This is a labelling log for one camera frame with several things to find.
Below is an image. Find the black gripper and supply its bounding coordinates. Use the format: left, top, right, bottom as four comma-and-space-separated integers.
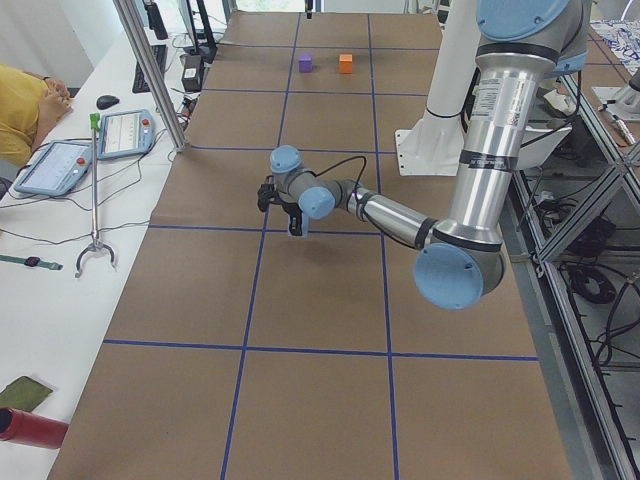
281, 202, 306, 236

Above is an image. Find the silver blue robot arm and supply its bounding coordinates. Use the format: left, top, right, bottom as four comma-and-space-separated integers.
257, 1, 591, 310

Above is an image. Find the purple foam block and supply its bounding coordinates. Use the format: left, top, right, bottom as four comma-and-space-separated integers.
298, 53, 314, 74

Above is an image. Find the orange foam block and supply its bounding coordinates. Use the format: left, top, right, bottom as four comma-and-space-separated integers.
338, 53, 354, 75

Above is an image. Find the person's hand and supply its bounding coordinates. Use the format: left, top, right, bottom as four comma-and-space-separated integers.
40, 77, 71, 118

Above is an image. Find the black power adapter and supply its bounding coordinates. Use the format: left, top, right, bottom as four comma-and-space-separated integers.
181, 55, 204, 93

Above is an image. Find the far blue teach pendant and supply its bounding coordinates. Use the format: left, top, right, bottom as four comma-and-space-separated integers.
97, 109, 155, 160

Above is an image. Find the blue teach pendant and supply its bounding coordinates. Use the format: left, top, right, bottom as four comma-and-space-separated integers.
14, 141, 93, 196
97, 109, 155, 160

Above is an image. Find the black keyboard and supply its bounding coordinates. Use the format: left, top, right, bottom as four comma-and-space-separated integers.
131, 43, 168, 95

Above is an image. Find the black computer mouse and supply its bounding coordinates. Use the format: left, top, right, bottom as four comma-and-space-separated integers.
96, 95, 120, 111

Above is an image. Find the near blue teach pendant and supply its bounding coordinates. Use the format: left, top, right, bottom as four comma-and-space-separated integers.
14, 141, 93, 196

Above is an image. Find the white chair seat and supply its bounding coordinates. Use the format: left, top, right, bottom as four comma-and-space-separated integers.
515, 125, 572, 170

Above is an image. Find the green band smartwatch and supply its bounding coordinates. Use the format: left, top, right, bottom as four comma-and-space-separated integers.
0, 255, 63, 271

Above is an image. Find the person in yellow shirt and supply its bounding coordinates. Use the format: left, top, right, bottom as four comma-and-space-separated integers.
1, 64, 68, 167

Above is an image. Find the green cloth pouch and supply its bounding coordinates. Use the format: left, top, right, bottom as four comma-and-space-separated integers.
0, 376, 53, 412

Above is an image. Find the red water bottle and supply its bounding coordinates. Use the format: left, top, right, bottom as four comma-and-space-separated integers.
1, 407, 69, 449

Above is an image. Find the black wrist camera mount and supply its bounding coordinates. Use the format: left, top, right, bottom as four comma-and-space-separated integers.
257, 183, 278, 213

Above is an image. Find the black camera cable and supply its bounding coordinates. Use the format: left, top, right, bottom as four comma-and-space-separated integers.
311, 155, 367, 187

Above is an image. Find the green handled reacher grabber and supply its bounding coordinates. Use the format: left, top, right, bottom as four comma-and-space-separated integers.
74, 113, 116, 279

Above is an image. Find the aluminium frame post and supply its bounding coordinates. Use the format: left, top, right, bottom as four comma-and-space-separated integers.
113, 0, 186, 152

